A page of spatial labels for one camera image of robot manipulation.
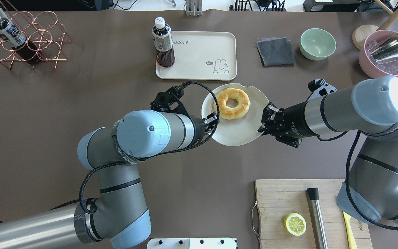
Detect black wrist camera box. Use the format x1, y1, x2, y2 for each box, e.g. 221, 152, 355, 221
150, 85, 190, 116

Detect aluminium frame post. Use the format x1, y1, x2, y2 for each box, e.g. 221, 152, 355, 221
185, 0, 203, 16

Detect wooden cutting board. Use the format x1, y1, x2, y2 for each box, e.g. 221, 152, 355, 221
255, 179, 373, 249

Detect yellow plastic knife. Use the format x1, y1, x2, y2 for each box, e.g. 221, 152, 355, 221
342, 211, 358, 249

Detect half lemon slice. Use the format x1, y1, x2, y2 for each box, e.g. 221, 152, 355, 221
283, 212, 306, 236

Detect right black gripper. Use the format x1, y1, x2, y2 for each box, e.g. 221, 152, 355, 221
257, 102, 310, 148

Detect clear ice cubes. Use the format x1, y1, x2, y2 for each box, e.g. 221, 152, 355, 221
359, 34, 398, 79

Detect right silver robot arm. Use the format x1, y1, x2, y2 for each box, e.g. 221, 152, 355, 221
258, 76, 398, 231

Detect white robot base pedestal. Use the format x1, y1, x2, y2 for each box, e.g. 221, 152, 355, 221
147, 237, 238, 249

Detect dark drink bottle on tray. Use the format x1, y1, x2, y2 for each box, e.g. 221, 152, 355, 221
152, 16, 175, 68

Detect cream rabbit tray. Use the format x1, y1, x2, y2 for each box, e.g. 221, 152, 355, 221
155, 30, 237, 81

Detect wooden mug tree stand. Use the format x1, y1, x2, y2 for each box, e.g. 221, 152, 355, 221
352, 0, 398, 49

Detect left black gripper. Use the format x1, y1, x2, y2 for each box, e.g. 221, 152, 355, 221
190, 112, 219, 146

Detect white plate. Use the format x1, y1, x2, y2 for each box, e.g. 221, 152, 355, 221
212, 83, 269, 146

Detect steel ice scoop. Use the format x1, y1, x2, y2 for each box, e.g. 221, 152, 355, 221
370, 34, 398, 64

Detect glazed donut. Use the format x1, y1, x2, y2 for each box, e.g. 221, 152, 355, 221
213, 87, 251, 120

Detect pink ice bowl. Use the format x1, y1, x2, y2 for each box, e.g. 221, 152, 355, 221
359, 30, 398, 78

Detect copper wire bottle rack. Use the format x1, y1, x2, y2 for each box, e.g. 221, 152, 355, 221
0, 0, 72, 70

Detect grey folded cloth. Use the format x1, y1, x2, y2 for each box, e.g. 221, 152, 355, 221
256, 37, 295, 67

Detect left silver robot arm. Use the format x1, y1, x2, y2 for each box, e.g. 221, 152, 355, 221
0, 109, 219, 249

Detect green bowl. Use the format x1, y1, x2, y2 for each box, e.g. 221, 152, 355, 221
300, 28, 337, 61

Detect steel muddler black tip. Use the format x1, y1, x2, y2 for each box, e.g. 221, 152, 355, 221
306, 187, 329, 249

